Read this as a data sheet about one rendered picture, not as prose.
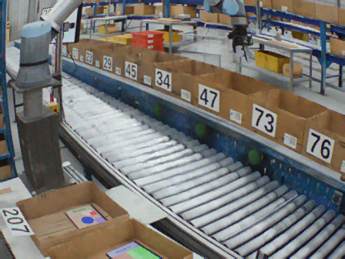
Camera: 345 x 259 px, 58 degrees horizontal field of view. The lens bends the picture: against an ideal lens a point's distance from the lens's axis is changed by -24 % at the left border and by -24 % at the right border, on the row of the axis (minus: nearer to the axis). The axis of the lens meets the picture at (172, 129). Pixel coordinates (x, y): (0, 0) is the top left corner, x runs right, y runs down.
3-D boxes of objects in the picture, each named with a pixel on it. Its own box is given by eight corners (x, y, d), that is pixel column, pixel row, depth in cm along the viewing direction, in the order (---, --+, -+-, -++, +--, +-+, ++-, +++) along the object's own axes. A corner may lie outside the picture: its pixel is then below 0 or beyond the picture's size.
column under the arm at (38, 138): (32, 197, 143) (19, 127, 131) (17, 174, 161) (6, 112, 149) (77, 183, 159) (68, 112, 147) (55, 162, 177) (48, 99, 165)
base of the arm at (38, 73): (19, 89, 130) (19, 66, 127) (11, 82, 144) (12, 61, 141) (56, 82, 142) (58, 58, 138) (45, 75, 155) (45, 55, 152)
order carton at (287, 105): (244, 129, 184) (245, 94, 177) (278, 117, 200) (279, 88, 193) (299, 156, 154) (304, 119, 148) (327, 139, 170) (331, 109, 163)
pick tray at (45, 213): (21, 222, 124) (14, 202, 120) (92, 200, 147) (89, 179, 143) (46, 262, 104) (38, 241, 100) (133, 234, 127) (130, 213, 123)
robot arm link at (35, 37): (17, 65, 130) (19, 25, 125) (21, 58, 146) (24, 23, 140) (48, 60, 135) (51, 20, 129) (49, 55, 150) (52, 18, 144)
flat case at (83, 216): (86, 240, 120) (85, 237, 119) (65, 214, 134) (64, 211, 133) (117, 230, 128) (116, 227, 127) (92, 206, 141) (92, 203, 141)
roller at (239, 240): (216, 252, 123) (217, 242, 121) (299, 200, 151) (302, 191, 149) (224, 257, 119) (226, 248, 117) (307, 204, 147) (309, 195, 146)
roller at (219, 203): (172, 223, 143) (172, 213, 141) (264, 182, 171) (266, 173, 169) (181, 228, 139) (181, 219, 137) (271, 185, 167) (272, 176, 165)
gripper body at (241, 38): (242, 47, 179) (239, 25, 175) (232, 45, 186) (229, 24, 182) (253, 46, 182) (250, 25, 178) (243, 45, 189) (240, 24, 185)
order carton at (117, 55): (101, 70, 302) (101, 51, 296) (132, 64, 318) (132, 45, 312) (122, 78, 272) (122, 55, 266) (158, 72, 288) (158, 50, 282)
